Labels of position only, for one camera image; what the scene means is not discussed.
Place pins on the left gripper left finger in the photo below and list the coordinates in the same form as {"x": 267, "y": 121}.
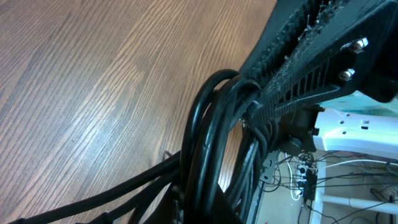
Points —
{"x": 285, "y": 27}

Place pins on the background floor cable clutter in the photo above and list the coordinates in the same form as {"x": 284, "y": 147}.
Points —
{"x": 330, "y": 187}

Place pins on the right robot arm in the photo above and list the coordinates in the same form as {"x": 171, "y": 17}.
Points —
{"x": 329, "y": 130}

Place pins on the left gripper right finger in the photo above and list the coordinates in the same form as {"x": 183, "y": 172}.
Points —
{"x": 352, "y": 47}

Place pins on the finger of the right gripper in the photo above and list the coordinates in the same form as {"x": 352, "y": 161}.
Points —
{"x": 172, "y": 209}

